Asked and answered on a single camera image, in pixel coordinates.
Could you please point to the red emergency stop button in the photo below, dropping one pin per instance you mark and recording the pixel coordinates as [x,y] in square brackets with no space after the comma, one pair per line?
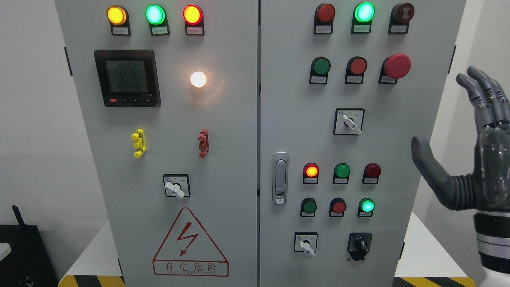
[394,67]

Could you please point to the gray robotic right hand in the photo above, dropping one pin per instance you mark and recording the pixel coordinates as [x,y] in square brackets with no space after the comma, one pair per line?
[487,187]

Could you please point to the red push button lower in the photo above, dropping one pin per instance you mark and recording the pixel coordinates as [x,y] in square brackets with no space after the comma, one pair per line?
[337,207]

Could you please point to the red electrical warning sticker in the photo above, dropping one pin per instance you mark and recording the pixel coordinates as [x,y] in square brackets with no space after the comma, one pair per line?
[188,250]

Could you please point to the lit red indicator middle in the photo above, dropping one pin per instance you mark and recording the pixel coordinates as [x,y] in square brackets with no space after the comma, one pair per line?
[310,173]

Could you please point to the yellow indicator light top left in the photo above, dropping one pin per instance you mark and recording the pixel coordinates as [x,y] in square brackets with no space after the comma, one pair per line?
[118,18]

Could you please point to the green indicator middle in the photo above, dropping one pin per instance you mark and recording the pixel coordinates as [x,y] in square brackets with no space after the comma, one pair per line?
[341,173]

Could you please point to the left panel gray rotary switch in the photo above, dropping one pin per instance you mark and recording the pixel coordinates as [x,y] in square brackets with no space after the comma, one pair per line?
[176,185]

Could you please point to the green push button upper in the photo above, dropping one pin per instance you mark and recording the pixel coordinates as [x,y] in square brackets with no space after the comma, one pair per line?
[320,68]

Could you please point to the white glowing lamp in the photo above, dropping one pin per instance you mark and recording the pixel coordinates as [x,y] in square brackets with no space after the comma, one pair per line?
[198,79]

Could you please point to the black red buzzer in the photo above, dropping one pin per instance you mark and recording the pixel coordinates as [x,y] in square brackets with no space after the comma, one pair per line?
[400,17]

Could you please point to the red indicator light top left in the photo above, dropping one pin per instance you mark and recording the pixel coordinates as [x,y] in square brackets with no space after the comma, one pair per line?
[193,20]

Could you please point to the black box with antenna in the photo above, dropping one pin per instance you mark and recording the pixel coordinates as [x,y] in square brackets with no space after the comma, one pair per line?
[27,264]

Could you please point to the red push button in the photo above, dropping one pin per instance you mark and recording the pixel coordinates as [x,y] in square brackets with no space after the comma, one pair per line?
[337,207]
[355,70]

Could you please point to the yellow terminal connector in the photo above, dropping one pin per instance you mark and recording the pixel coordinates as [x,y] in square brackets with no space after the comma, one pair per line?
[139,143]

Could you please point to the black rotary selector switch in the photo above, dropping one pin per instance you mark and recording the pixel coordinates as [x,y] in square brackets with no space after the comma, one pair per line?
[359,245]

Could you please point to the black digital power meter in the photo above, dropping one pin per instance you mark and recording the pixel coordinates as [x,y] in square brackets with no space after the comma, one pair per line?
[128,78]

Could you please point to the lit green push button lower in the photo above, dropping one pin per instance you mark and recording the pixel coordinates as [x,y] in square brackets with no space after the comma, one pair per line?
[365,208]

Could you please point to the bright green indicator top right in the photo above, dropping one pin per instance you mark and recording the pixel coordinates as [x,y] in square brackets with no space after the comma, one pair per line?
[362,17]

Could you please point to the gray electrical cabinet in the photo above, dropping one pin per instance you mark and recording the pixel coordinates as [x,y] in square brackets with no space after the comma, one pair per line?
[257,101]

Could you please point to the dark red indicator top right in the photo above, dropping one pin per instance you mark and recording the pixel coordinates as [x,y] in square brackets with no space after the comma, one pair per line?
[323,18]

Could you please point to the silver cabinet door handle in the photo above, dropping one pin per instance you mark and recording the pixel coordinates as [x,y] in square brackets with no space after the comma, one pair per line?
[280,177]

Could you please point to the red push button upper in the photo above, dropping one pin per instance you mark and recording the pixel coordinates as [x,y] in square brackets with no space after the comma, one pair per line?
[355,70]

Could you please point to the red terminal connector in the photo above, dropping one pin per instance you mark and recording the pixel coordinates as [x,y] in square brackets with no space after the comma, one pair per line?
[203,139]

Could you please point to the green indicator light top left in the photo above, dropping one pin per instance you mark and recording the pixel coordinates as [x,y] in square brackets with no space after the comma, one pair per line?
[157,20]

